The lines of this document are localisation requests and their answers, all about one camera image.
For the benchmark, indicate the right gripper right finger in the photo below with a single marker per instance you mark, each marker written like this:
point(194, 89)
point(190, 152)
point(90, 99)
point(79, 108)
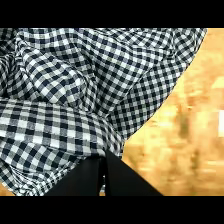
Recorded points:
point(123, 180)

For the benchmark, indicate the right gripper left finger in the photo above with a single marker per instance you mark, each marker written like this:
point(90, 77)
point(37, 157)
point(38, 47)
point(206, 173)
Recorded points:
point(85, 180)

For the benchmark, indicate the checked shirt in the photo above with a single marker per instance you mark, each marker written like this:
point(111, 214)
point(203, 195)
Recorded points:
point(76, 86)

